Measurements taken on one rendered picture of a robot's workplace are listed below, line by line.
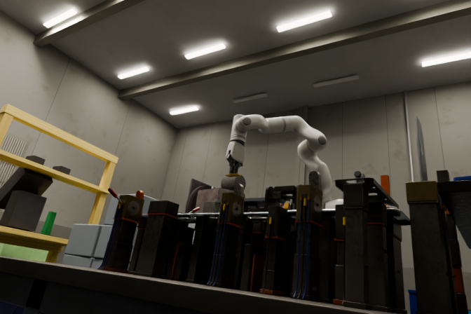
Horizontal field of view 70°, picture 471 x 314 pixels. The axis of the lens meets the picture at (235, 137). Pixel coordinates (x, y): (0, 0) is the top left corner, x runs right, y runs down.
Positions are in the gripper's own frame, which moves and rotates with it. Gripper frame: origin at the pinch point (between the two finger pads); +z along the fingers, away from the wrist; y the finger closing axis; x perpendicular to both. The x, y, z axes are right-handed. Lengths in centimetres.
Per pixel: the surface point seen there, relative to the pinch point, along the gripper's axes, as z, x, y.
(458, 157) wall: -289, -10, -760
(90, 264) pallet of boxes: 55, -211, -43
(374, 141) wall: -351, -191, -728
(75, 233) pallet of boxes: 28, -247, -36
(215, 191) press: -102, -343, -314
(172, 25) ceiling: -490, -470, -205
